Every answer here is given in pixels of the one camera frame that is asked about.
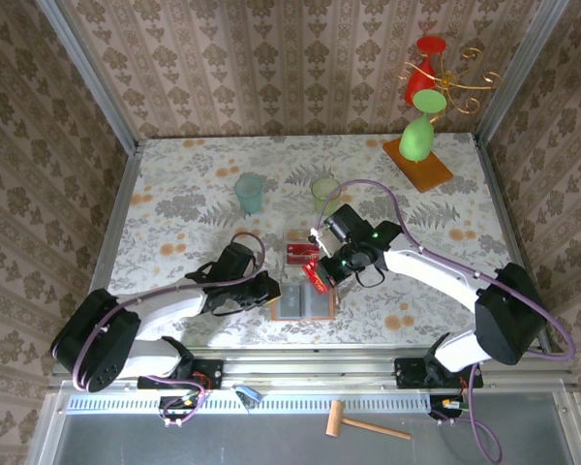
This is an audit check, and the red VIP card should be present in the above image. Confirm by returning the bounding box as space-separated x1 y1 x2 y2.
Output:
301 261 333 295
286 243 321 266

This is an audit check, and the clear plastic card tray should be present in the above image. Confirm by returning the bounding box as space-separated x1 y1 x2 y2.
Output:
282 226 321 267

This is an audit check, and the green glass tumbler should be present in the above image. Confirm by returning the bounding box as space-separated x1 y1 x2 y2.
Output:
311 175 343 215

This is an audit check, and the small blue tape piece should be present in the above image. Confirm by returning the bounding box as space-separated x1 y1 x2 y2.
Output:
234 385 264 405

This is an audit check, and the teal glass tumbler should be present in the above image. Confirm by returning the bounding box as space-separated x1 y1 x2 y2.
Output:
233 172 265 216

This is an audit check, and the wooden base gold glass rack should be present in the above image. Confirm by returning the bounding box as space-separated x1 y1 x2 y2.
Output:
382 46 504 195

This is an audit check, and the green wine glass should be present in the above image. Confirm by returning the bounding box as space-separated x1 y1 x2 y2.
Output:
398 89 448 163

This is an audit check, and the floral print tablecloth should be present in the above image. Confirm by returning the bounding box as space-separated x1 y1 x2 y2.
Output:
101 134 538 348

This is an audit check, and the wooden mallet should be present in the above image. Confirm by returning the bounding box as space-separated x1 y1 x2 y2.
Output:
324 399 413 442

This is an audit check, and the red wine glass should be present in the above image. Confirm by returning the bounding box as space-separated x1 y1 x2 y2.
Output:
404 36 449 108

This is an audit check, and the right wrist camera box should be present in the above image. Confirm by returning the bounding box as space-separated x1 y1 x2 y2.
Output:
309 202 370 254

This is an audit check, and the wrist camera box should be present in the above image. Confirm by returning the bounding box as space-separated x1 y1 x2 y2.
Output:
309 202 370 254
186 240 262 285

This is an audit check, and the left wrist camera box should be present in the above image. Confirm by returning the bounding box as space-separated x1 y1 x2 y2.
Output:
186 240 262 285

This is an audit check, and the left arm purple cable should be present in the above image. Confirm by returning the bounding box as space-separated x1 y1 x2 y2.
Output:
71 232 267 428

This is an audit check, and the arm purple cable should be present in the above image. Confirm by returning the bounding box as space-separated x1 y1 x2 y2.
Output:
71 232 267 428
317 179 578 460

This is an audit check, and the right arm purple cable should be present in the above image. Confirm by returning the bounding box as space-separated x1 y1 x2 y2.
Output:
317 179 578 460

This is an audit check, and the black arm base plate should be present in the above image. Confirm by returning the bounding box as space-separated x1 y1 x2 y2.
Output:
136 358 225 391
393 356 484 390

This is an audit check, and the aluminium profile frame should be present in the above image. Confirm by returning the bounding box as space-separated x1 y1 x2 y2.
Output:
26 0 581 465

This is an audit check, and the slotted white cable duct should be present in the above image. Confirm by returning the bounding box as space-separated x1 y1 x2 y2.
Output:
66 393 437 416

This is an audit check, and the black connector box with wires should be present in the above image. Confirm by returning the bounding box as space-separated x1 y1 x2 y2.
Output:
157 393 207 428
427 393 472 423

